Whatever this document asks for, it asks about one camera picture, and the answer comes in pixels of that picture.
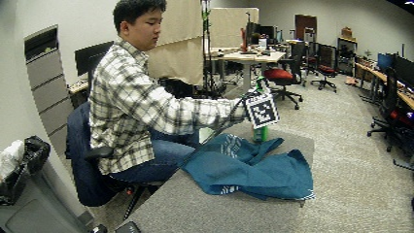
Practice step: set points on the dark blue office chair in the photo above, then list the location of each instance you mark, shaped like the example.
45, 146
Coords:
88, 161

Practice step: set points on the red seat office chair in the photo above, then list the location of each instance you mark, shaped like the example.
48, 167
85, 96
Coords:
286, 73
326, 66

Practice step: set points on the brown door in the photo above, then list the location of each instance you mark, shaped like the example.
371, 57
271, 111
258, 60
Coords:
305, 26

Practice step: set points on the black office chair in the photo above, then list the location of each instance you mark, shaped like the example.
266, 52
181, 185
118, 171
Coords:
390, 106

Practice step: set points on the black shelf unit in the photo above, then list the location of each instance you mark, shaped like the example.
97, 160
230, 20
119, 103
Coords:
346, 55

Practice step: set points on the black tripod stand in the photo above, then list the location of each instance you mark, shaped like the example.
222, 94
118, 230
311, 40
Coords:
207, 48

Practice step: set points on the grey filing cabinet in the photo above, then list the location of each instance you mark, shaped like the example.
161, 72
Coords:
46, 84

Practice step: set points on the light wood desk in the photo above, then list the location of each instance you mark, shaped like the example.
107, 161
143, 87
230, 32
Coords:
251, 58

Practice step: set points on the beige partition screen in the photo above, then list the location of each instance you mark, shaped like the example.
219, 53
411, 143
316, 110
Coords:
182, 39

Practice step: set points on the long wooden desk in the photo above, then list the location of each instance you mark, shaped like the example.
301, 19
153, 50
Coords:
383, 81

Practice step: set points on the white plastic bag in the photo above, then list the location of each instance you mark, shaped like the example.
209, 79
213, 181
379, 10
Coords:
10, 157

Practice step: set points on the grey trash bin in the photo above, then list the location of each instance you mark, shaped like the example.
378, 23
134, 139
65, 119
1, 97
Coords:
34, 207

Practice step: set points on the black computer monitor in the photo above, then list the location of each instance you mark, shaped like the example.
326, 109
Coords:
88, 56

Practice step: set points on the white marker cube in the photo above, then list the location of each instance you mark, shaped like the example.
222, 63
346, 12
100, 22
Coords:
262, 111

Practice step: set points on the teal cloth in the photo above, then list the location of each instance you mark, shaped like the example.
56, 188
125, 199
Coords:
258, 170

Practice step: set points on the green bottle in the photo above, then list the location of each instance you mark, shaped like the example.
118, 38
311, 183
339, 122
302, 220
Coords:
259, 132

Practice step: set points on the the person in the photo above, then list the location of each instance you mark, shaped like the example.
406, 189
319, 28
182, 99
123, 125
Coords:
129, 97

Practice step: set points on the black trash bag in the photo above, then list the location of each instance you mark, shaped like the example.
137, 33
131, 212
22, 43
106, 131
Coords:
29, 161

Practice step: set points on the blue monitor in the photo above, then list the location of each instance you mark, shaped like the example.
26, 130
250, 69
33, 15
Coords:
384, 61

